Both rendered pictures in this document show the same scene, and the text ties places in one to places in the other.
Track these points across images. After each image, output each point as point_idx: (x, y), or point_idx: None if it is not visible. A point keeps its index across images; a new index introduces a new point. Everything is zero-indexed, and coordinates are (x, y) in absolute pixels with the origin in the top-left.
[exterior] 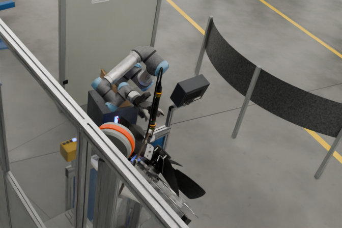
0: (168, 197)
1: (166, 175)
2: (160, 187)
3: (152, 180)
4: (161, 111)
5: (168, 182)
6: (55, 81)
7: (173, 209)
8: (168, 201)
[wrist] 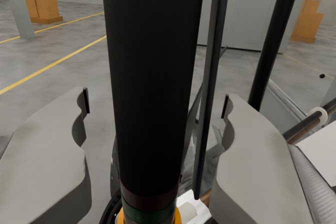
0: (192, 145)
1: (189, 136)
2: (187, 181)
3: (201, 194)
4: (72, 93)
5: (192, 132)
6: None
7: (195, 132)
8: (196, 143)
